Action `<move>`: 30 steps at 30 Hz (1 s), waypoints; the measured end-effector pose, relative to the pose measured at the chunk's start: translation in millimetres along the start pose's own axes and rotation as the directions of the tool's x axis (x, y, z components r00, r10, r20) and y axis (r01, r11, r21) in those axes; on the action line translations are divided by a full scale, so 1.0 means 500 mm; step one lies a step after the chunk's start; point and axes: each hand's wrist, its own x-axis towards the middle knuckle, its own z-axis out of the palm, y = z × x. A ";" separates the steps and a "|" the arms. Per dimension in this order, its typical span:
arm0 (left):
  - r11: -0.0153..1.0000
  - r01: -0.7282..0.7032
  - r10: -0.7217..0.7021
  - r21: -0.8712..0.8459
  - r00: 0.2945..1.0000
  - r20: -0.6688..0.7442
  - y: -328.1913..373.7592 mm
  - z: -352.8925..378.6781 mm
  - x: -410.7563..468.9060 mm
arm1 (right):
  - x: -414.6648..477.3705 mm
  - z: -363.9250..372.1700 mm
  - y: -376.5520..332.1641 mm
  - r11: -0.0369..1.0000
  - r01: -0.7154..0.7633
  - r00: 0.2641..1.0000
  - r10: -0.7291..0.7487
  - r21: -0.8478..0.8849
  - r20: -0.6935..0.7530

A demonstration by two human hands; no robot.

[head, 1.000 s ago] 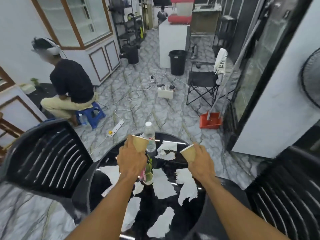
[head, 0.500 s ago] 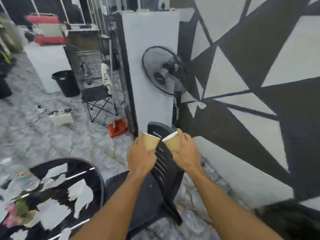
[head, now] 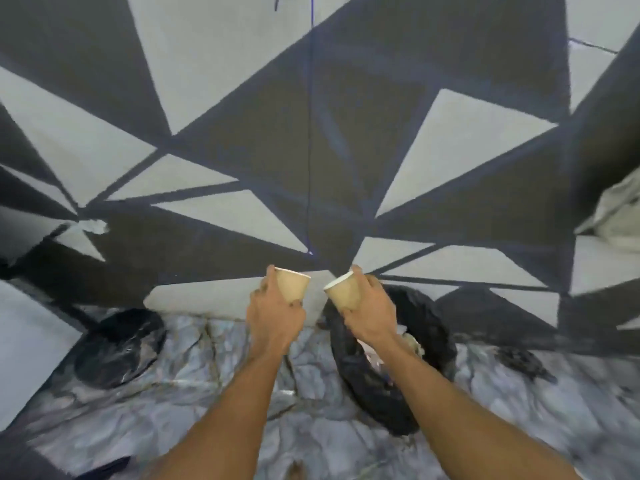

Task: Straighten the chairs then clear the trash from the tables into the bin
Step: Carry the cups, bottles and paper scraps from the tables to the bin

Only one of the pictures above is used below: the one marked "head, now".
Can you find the person's left hand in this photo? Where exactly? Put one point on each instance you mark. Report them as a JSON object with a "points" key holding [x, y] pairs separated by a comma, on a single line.
{"points": [[272, 319]]}

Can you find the person's right hand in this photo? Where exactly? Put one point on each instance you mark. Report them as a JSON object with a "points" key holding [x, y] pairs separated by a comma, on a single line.
{"points": [[371, 314]]}

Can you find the person's right thumb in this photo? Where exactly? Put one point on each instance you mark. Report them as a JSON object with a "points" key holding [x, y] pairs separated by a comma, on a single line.
{"points": [[348, 313]]}

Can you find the person's left thumb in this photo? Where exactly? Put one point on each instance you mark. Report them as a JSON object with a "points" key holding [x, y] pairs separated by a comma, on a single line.
{"points": [[296, 305]]}

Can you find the brown paper cup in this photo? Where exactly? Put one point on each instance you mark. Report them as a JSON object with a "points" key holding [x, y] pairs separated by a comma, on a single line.
{"points": [[292, 286], [342, 293]]}

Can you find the person's left forearm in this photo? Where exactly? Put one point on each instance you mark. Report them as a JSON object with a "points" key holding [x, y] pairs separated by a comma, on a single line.
{"points": [[225, 419]]}

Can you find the person's right forearm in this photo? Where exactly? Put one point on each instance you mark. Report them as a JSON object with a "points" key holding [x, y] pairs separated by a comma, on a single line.
{"points": [[465, 419]]}

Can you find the open black trash bag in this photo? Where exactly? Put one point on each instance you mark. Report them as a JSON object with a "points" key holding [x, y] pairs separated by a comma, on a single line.
{"points": [[395, 364]]}

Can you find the crumpled white paper trash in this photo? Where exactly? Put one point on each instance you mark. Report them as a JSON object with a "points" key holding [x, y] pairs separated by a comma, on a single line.
{"points": [[413, 343]]}

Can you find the tied black trash bag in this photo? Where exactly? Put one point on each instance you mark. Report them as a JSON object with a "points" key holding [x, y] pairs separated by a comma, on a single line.
{"points": [[120, 347]]}

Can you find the small dark debris clump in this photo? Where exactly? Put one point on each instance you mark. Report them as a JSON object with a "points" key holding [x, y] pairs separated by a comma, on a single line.
{"points": [[525, 363]]}

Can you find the white crumpled cloth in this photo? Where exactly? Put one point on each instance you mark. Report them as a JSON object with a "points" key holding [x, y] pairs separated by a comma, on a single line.
{"points": [[617, 209]]}

